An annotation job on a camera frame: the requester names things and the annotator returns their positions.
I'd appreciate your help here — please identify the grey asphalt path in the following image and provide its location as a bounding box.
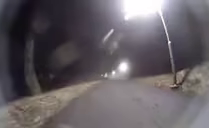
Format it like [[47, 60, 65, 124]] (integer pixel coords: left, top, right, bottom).
[[41, 78, 206, 128]]

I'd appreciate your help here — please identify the street lamp pole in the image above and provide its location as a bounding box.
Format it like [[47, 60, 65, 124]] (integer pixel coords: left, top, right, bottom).
[[123, 0, 180, 89]]

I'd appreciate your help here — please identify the pale verge strip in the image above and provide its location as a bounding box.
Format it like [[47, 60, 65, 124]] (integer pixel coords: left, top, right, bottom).
[[5, 79, 103, 128]]

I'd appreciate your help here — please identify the tree trunk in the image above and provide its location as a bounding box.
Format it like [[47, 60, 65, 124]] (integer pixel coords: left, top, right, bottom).
[[23, 31, 43, 96]]

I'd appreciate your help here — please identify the leaf-strewn verge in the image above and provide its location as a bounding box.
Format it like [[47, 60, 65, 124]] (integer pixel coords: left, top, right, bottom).
[[135, 60, 209, 98]]

